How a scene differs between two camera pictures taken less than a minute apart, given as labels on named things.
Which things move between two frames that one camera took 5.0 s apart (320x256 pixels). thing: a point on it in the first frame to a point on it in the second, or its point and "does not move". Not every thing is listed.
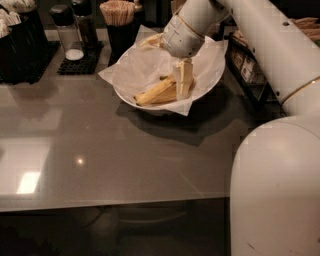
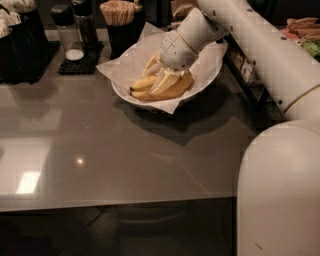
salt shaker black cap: x=63 y=16 does not move
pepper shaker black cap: x=83 y=9 does not move
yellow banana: x=143 y=96 to x=145 y=83
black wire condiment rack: x=243 y=62 does not move
